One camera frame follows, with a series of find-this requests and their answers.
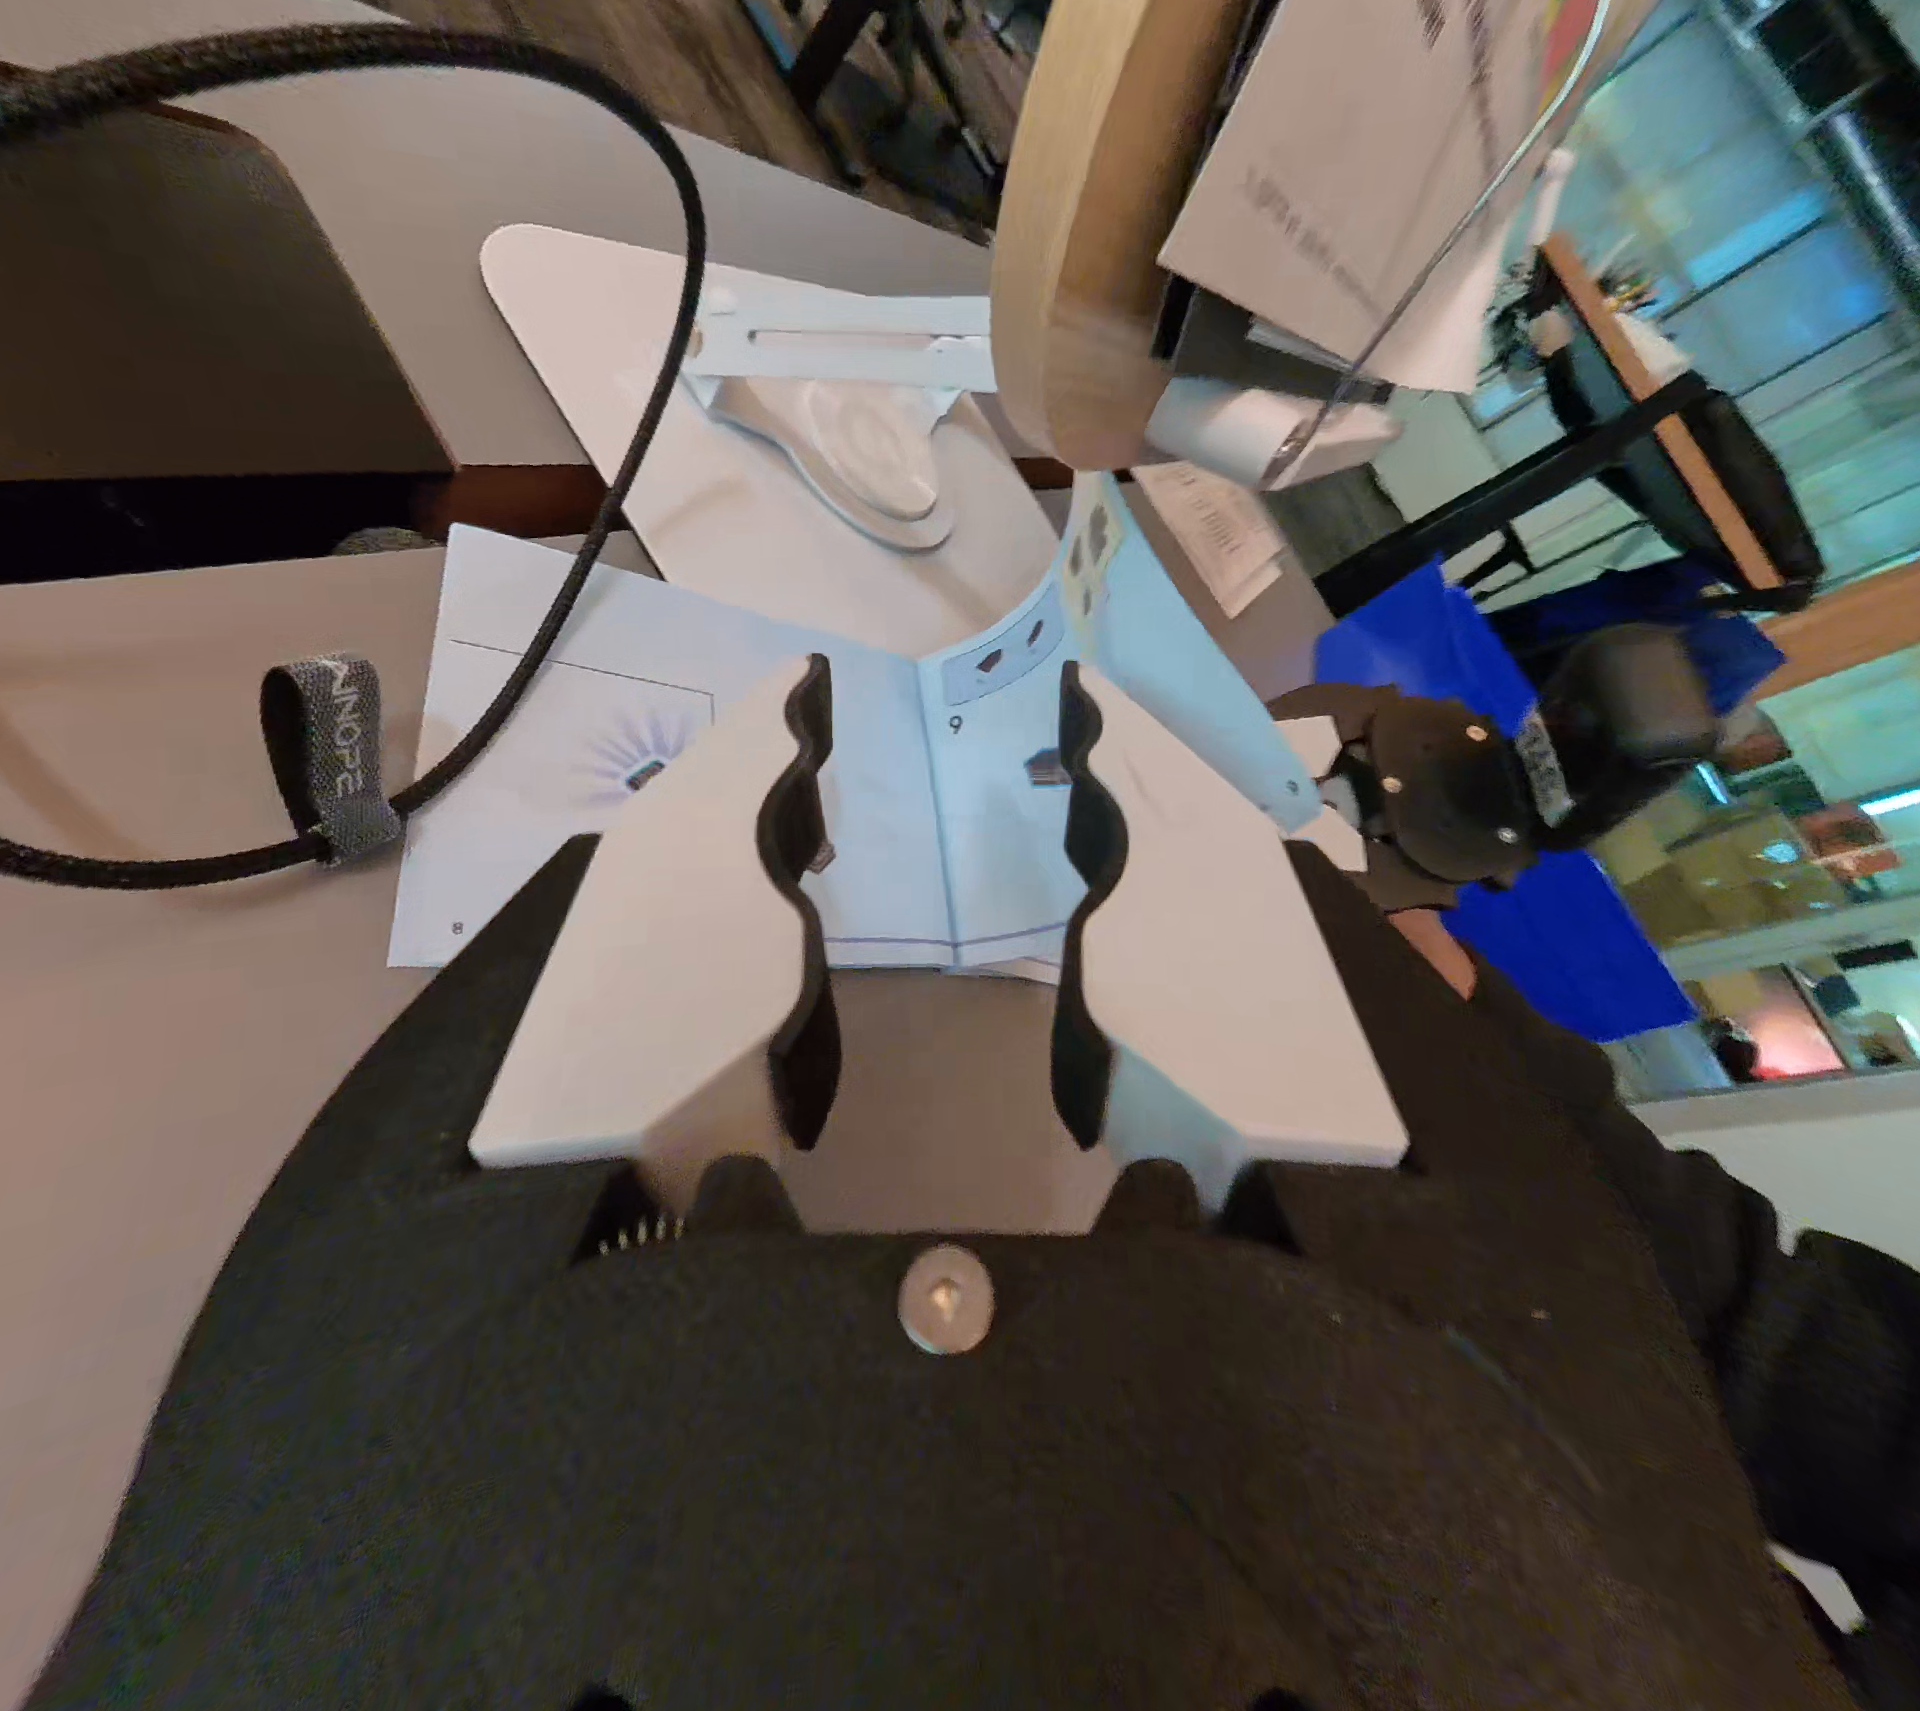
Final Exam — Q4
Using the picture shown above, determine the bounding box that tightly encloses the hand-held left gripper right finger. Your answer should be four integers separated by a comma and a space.
1050, 661, 1412, 1213

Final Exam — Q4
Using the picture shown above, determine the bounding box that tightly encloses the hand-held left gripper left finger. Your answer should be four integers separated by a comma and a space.
468, 653, 846, 1209

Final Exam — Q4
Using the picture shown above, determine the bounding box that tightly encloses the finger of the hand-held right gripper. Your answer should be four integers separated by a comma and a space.
1266, 685, 1374, 873

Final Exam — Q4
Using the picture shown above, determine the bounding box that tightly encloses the lego instruction booklet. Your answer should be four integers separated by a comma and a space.
386, 473, 1308, 985

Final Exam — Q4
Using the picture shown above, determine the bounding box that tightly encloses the blue cloth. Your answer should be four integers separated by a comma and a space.
1312, 555, 1789, 1045

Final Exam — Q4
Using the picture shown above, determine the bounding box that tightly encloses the small white paper slip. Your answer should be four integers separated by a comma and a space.
1136, 457, 1288, 621

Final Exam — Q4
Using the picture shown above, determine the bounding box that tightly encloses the black bag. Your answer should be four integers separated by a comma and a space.
1544, 353, 1829, 595

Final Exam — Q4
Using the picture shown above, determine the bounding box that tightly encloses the wooden desk with black legs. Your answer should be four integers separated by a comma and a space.
1321, 233, 1824, 609

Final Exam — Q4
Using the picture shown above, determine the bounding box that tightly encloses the person's black clothing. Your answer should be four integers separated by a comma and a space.
1621, 1095, 1920, 1683

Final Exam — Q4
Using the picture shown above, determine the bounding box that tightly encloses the round wooden board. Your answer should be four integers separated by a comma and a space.
990, 0, 1352, 475

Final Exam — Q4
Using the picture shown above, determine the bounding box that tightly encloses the printed paper sheet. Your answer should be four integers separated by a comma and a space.
1163, 0, 1802, 393

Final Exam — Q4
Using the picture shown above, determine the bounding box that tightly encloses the dark rounded panel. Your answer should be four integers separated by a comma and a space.
0, 97, 461, 483

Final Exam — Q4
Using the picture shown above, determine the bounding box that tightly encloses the grey cable strap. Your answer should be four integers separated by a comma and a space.
258, 649, 409, 865

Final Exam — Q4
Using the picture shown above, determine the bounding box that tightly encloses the black braided cable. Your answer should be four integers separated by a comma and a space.
0, 23, 711, 895

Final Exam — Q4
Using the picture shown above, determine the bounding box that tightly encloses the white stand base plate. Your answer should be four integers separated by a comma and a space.
480, 223, 1082, 663

